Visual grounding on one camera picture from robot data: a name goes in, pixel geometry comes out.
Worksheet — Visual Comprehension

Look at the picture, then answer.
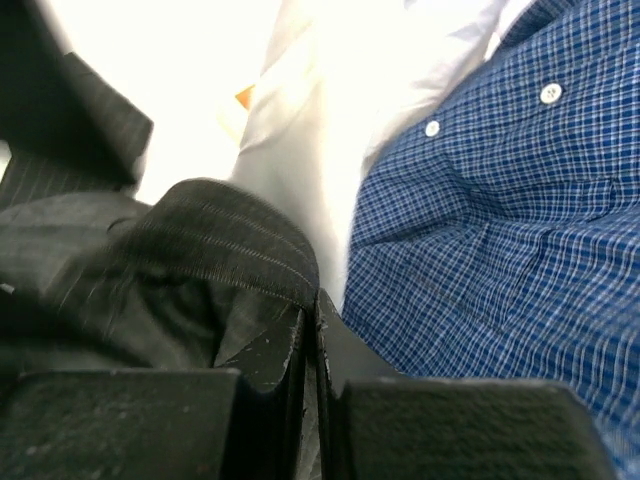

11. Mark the white shirt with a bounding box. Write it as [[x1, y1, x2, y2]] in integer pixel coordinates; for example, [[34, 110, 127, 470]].
[[231, 0, 527, 305]]

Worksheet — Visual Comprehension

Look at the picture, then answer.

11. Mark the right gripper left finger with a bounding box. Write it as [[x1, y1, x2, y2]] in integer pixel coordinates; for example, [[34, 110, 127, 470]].
[[1, 310, 308, 479]]

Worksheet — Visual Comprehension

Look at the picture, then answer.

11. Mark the wooden clothes rack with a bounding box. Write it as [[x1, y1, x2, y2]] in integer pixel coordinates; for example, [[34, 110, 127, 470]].
[[235, 85, 255, 111]]

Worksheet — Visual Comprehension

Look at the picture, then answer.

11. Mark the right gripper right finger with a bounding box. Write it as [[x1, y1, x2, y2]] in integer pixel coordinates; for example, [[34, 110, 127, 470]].
[[315, 292, 615, 480]]

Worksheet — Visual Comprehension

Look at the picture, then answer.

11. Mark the black striped shirt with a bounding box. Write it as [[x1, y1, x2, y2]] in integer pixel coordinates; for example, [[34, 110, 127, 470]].
[[1, 1, 319, 373]]

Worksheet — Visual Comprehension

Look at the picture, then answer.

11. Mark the blue checked shirt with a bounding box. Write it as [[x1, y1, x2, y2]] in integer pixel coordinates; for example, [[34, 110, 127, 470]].
[[342, 1, 639, 479]]

